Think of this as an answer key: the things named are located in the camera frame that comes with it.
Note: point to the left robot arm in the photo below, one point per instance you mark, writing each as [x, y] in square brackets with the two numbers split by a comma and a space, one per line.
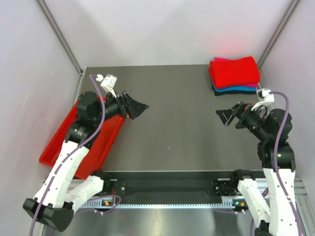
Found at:
[54, 205]

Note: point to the red t-shirt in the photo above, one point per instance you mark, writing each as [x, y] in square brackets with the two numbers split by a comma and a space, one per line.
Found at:
[230, 73]

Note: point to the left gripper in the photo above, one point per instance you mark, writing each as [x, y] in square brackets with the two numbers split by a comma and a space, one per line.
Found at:
[135, 108]

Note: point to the aluminium frame post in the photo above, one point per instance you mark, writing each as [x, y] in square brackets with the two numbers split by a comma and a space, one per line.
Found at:
[281, 26]
[59, 35]

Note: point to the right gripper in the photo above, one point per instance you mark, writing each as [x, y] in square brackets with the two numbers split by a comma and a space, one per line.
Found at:
[226, 115]

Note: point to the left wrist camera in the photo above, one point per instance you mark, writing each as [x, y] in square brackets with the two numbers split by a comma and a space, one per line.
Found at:
[107, 83]

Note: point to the aluminium front rail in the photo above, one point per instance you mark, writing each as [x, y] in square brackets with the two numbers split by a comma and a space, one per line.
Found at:
[116, 197]

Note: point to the red plastic bin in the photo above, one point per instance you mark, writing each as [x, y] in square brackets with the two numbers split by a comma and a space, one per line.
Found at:
[97, 155]

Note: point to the black folded t-shirt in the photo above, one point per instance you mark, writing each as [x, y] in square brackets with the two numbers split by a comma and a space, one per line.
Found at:
[232, 92]

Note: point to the left aluminium frame post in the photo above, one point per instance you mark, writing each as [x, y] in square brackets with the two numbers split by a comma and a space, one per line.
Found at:
[59, 35]

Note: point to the right aluminium frame post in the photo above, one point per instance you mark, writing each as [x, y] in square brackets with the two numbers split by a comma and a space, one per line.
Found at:
[281, 26]

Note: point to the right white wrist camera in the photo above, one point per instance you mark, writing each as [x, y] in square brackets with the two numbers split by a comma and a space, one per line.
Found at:
[265, 98]

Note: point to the blue folded t-shirt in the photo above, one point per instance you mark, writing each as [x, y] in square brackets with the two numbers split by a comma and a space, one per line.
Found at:
[246, 87]

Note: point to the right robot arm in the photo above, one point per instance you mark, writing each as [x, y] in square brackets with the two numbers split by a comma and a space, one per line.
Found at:
[279, 216]

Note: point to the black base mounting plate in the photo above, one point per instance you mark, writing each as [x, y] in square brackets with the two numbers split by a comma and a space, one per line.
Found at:
[213, 183]

